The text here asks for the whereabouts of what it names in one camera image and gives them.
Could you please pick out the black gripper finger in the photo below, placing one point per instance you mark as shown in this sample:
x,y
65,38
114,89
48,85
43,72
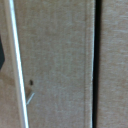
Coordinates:
x,y
1,55

